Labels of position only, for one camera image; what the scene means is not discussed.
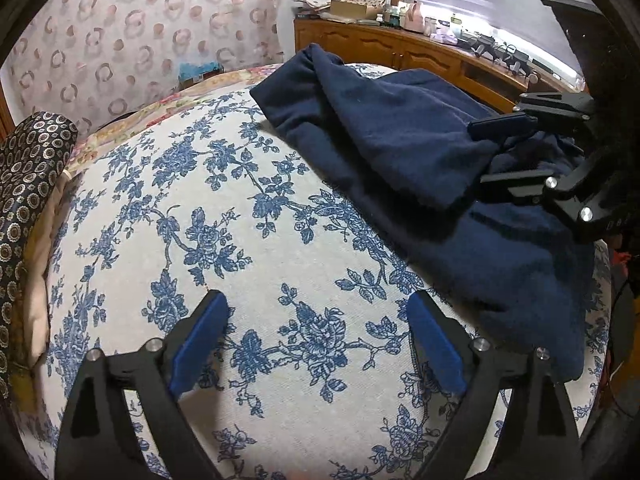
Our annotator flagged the red cloth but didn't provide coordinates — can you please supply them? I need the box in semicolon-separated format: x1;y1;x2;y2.
612;245;640;281

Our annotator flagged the ring-patterned white curtain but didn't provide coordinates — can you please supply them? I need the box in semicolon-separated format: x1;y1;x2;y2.
0;0;289;142

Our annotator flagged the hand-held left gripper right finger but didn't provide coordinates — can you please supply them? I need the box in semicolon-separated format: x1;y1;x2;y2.
405;289;587;480

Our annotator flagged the navy t-shirt with orange print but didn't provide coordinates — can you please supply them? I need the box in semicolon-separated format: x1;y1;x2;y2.
249;42;602;384

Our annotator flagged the blue floral white bedsheet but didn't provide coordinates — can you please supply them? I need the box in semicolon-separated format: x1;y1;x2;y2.
25;62;617;480

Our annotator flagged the black clutter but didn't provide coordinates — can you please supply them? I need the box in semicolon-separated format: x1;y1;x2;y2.
459;31;533;75

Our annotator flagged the cardboard box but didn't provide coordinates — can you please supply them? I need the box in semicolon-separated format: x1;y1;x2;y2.
330;0;382;24

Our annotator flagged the navy ring-patterned cushion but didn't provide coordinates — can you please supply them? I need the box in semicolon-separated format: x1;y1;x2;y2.
0;112;80;401

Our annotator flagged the small blue cloth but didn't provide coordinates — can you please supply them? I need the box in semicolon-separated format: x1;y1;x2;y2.
177;60;224;86

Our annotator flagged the beige pillow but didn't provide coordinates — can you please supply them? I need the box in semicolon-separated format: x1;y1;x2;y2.
21;170;72;378

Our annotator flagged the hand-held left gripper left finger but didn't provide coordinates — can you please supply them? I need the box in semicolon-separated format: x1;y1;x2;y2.
54;289;232;480

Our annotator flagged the pink floral quilt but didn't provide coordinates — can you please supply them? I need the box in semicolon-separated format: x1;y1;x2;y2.
65;65;282;177

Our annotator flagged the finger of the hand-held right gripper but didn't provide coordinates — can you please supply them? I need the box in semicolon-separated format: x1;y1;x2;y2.
467;91;598;140
479;152;628;244

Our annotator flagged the wooden cabinet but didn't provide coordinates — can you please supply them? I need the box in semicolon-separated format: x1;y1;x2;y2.
292;16;596;116

